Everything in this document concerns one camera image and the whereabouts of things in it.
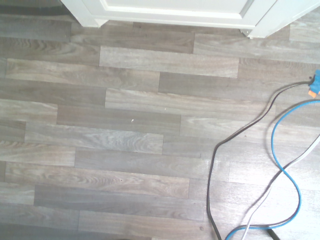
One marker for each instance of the white base cabinet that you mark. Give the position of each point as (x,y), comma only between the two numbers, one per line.
(175,10)

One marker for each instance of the blue orange connector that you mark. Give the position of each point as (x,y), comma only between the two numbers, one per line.
(316,85)

